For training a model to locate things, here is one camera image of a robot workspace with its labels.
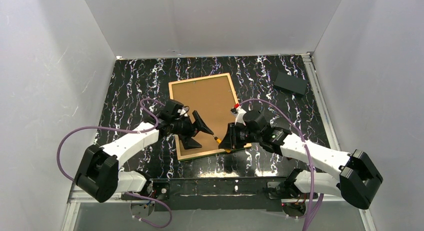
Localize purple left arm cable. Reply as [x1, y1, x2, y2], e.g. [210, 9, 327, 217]
[56, 98, 173, 229]

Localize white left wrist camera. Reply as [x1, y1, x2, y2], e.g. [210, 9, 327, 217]
[177, 106, 190, 118]

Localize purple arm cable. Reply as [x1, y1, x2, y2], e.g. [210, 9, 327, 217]
[56, 98, 173, 229]
[239, 98, 325, 231]

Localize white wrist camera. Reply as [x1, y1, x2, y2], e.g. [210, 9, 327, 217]
[177, 106, 190, 118]
[230, 103, 247, 126]

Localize aluminium rail frame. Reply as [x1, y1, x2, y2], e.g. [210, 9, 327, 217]
[61, 53, 377, 231]

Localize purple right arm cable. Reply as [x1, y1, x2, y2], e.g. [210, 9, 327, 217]
[239, 98, 325, 231]

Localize black rectangular box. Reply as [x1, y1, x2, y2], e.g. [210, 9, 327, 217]
[273, 71, 308, 96]

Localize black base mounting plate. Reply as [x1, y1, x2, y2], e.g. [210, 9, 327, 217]
[120, 176, 319, 212]

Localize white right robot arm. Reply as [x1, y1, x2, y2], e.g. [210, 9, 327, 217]
[218, 106, 384, 210]

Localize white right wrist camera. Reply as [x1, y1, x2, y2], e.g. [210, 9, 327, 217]
[230, 103, 247, 126]

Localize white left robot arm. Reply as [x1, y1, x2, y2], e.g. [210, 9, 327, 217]
[73, 99, 213, 203]

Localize yellow handled screwdriver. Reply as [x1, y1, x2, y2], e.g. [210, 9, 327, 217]
[213, 136, 231, 154]

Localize green wooden photo frame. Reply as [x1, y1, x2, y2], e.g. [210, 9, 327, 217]
[168, 73, 239, 161]

